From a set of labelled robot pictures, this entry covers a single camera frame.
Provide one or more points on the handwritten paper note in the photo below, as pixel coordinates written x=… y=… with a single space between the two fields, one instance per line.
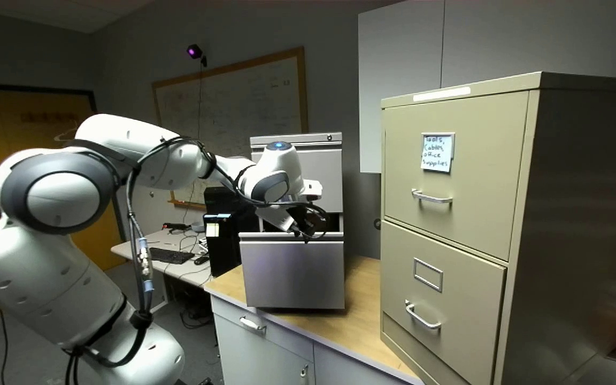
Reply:
x=437 y=152

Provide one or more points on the black computer tower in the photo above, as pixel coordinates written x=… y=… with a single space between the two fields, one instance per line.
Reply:
x=225 y=246

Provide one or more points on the white file cabinet drawer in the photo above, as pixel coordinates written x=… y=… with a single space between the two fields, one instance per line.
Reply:
x=325 y=168
x=292 y=272

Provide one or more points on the white desk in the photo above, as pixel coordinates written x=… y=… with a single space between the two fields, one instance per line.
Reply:
x=179 y=270

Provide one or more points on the beige drawer with label frame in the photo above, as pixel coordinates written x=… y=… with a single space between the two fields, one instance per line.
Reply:
x=463 y=321

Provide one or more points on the white file cabinet bottom drawer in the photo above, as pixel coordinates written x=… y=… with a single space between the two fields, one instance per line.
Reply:
x=292 y=272

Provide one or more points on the wood framed whiteboard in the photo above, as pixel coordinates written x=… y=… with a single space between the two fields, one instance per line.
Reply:
x=244 y=107

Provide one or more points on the black keyboard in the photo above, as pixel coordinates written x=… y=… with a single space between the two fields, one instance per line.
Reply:
x=171 y=255

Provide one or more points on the beige drawer with paper note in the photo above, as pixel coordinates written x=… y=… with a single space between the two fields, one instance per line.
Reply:
x=474 y=214

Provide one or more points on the white file cabinet top drawer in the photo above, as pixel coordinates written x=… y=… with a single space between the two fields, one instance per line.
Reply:
x=325 y=168

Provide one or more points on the black computer mouse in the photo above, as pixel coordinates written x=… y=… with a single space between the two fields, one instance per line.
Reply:
x=201 y=260

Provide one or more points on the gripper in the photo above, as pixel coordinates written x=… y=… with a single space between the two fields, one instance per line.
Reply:
x=311 y=219

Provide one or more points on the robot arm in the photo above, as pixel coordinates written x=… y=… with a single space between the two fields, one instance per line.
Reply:
x=46 y=278

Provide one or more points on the camera on mount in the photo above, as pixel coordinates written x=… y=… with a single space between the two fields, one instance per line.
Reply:
x=195 y=51

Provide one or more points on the beige file cabinet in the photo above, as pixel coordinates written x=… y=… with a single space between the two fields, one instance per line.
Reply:
x=554 y=214

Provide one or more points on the grey counter drawer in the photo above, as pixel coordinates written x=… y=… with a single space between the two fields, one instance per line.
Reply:
x=276 y=334

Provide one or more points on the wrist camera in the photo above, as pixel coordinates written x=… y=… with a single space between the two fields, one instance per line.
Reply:
x=281 y=218

